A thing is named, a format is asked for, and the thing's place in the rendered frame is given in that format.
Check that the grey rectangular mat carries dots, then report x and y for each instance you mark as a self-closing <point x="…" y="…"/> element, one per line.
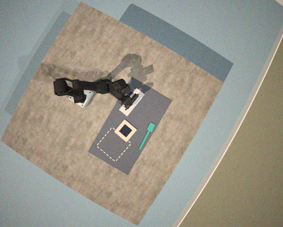
<point x="151" y="108"/>

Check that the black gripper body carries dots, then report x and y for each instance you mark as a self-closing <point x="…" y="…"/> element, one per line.
<point x="126" y="99"/>

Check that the beige square tile with dark square marking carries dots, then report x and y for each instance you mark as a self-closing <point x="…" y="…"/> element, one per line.
<point x="125" y="130"/>

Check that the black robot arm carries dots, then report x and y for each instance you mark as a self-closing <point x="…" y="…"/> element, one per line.
<point x="77" y="91"/>

